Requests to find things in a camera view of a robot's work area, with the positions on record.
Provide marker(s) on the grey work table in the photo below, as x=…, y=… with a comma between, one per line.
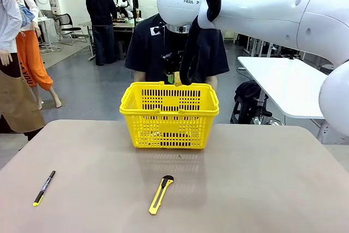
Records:
x=122, y=27

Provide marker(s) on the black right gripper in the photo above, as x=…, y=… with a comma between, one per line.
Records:
x=173, y=62

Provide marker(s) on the white marker black cap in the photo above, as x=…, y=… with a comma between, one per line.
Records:
x=156, y=134

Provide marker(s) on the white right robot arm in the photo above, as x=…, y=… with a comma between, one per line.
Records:
x=259, y=3

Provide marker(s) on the person's left forearm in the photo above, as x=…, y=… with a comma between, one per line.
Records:
x=212, y=83

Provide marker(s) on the white desk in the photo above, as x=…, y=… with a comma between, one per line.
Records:
x=283, y=85

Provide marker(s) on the black backpack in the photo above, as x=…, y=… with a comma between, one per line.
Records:
x=246, y=99

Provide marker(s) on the yellow utility knife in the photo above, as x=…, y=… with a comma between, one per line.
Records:
x=161, y=194

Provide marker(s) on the seated person dark t-shirt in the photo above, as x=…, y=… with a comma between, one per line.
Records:
x=147, y=50

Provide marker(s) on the black office chair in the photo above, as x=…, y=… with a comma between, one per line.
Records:
x=66, y=25

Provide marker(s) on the mannequin with brown apron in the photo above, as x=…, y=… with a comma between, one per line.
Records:
x=11, y=96

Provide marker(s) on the yellow plastic basket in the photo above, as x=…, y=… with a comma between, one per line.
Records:
x=169, y=132

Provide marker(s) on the man in black clothes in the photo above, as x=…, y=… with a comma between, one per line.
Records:
x=101, y=12

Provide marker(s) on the black yellow highlighter pen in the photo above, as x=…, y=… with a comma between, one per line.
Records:
x=43, y=189

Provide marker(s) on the person's right forearm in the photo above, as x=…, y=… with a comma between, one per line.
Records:
x=139, y=76

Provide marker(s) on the mannequin with orange pants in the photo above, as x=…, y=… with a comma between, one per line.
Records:
x=31, y=61

